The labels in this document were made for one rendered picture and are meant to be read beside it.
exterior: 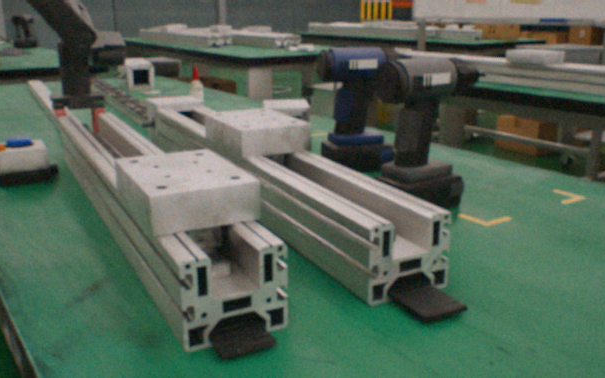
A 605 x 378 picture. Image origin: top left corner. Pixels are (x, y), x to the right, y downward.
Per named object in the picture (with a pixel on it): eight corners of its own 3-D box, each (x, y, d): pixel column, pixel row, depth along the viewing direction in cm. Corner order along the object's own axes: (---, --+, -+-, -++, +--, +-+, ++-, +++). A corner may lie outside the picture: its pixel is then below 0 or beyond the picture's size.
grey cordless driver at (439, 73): (363, 208, 94) (367, 58, 87) (458, 187, 104) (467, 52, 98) (397, 222, 87) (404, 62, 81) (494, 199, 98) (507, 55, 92)
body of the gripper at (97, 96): (106, 104, 129) (103, 67, 127) (53, 107, 124) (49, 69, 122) (101, 99, 134) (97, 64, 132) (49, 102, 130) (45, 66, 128)
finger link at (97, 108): (109, 143, 131) (105, 97, 128) (72, 146, 128) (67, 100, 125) (103, 136, 136) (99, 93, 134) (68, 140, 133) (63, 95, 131)
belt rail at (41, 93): (28, 89, 224) (27, 81, 223) (41, 89, 226) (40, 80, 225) (65, 139, 142) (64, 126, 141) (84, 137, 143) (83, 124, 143)
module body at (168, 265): (63, 159, 123) (58, 116, 121) (115, 154, 128) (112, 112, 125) (184, 352, 55) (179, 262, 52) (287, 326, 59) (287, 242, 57)
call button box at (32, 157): (-3, 176, 111) (-8, 141, 109) (55, 170, 115) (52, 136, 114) (-1, 187, 104) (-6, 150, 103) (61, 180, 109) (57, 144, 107)
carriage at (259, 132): (205, 154, 102) (203, 112, 101) (267, 147, 107) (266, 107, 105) (242, 177, 89) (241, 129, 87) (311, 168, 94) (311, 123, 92)
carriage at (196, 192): (118, 215, 73) (113, 158, 71) (209, 202, 78) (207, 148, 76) (154, 264, 59) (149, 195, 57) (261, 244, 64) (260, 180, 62)
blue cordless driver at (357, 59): (313, 166, 118) (314, 47, 112) (410, 159, 123) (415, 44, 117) (326, 176, 111) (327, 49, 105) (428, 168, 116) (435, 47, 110)
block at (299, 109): (253, 144, 136) (251, 100, 134) (305, 143, 138) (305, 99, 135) (254, 154, 127) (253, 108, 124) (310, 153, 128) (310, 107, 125)
